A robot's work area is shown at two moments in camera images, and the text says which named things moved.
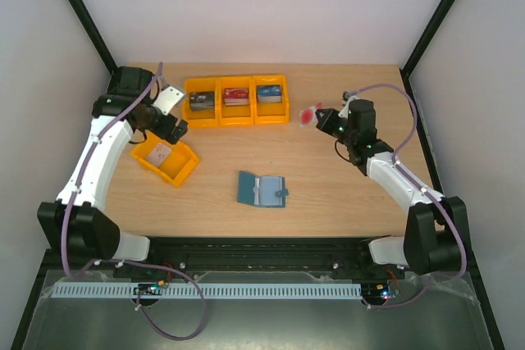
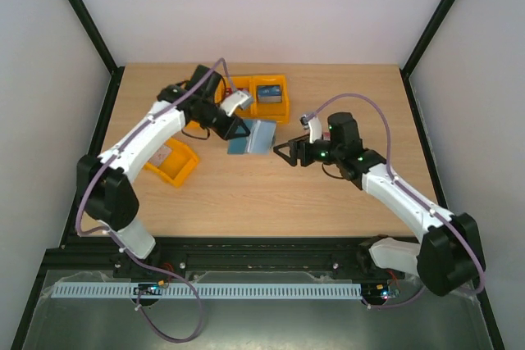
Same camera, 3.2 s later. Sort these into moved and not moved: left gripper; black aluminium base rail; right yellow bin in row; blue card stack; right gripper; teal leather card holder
Moved: teal leather card holder; left gripper; right gripper
Not moved: blue card stack; right yellow bin in row; black aluminium base rail
